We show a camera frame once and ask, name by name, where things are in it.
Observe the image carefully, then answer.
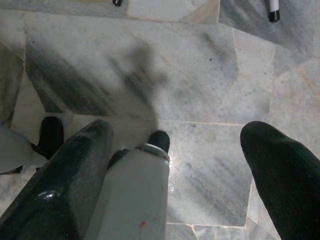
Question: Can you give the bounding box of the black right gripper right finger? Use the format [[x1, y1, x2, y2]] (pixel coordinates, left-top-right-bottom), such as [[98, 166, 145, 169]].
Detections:
[[239, 120, 320, 240]]

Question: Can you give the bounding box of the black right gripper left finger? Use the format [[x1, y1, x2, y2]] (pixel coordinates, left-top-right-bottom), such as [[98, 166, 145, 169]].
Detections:
[[0, 119, 114, 240]]

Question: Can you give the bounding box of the black robot left foot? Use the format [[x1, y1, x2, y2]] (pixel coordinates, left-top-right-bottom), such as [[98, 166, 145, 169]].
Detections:
[[36, 116, 65, 161]]

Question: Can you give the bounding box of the black robot foot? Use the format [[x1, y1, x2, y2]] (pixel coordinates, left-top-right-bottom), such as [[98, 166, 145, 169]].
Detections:
[[107, 130, 171, 172], [36, 116, 65, 161]]

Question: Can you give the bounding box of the silver robot left leg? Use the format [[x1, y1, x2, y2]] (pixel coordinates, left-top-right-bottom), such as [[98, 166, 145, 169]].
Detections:
[[0, 124, 35, 176]]

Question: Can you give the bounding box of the silver robot leg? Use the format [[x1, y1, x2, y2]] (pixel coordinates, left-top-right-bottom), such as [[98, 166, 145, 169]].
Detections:
[[0, 124, 35, 176], [83, 143, 171, 240]]

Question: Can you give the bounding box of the silver robot right leg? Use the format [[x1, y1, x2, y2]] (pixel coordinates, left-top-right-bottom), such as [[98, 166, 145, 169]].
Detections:
[[83, 143, 171, 240]]

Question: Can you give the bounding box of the black robot right foot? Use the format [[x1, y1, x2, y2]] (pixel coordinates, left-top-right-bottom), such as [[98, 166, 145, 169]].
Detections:
[[107, 130, 171, 172]]

